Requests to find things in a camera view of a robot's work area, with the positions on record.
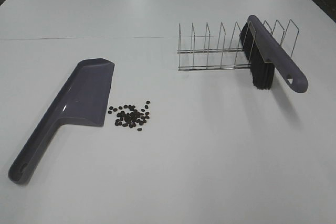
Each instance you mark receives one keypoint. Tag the pile of coffee beans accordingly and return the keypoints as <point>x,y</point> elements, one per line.
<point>130,116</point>

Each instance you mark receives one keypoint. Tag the purple plastic dustpan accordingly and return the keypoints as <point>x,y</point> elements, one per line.
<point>82,100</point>

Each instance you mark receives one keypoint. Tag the purple brush black bristles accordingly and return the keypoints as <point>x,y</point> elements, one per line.
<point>265,55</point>

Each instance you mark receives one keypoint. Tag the metal wire dish rack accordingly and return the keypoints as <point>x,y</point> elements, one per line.
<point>225,49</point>

